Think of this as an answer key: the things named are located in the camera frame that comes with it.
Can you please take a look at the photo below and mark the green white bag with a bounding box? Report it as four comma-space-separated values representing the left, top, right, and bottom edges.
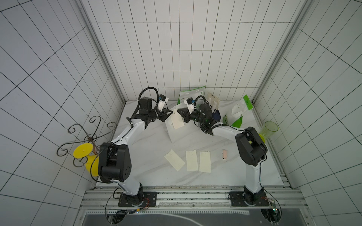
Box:
177, 86, 206, 104
222, 95, 254, 128

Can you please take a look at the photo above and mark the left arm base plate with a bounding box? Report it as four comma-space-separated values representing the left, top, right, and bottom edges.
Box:
118, 192, 157, 208

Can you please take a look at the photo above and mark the aluminium mounting rail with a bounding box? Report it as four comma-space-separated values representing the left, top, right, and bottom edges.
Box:
80, 186, 307, 211

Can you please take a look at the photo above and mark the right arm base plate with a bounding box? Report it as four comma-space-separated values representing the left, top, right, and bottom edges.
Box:
228, 190, 270, 207

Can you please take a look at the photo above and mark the yellow plastic goblet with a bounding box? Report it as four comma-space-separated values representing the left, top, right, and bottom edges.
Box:
73, 143, 99, 177

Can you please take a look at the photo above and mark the clear green plastic cup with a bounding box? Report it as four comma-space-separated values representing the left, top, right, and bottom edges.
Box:
258, 121, 279, 140

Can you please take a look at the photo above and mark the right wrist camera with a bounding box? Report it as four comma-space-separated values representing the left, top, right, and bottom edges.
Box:
184, 98, 195, 114

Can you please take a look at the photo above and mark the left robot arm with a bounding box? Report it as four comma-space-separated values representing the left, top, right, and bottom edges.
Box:
97, 87, 173, 200

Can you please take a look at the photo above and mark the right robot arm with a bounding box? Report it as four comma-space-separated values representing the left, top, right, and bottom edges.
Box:
176, 95, 268, 207

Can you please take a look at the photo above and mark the navy blue beige bag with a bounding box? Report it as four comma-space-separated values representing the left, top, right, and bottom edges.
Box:
206, 92, 221, 122

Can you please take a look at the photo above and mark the black wire scroll stand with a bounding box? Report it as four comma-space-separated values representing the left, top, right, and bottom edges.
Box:
56, 115, 117, 169

